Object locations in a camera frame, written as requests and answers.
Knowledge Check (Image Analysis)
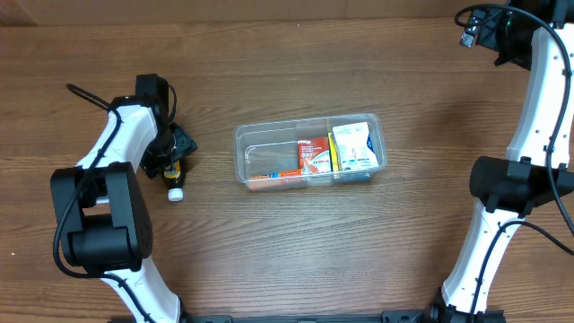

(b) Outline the blue yellow VapoDrops box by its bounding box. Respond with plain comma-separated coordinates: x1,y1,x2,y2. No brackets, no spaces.
328,132,340,172

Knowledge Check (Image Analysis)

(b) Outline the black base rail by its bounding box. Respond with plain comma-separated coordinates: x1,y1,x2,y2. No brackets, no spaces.
178,309,508,323

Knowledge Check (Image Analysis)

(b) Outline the orange tablet tube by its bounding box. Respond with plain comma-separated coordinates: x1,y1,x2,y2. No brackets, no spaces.
247,169,304,191

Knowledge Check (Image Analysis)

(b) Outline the clear plastic container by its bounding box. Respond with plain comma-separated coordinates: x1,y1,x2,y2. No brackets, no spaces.
235,114,387,190

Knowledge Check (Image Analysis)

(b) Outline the white blue medicine box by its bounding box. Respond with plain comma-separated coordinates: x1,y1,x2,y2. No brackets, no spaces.
332,122,378,171

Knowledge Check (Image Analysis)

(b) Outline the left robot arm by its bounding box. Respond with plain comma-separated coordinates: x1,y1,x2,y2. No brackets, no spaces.
50,85,196,322

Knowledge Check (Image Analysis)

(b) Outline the dark brown medicine bottle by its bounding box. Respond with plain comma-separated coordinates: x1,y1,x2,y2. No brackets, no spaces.
162,161,185,202

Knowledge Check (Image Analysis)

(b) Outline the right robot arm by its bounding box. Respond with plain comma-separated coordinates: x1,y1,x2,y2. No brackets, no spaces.
421,0,573,322

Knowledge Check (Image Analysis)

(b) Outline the red white medicine box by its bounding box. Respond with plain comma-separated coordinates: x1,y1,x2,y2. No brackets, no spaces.
298,136,332,175

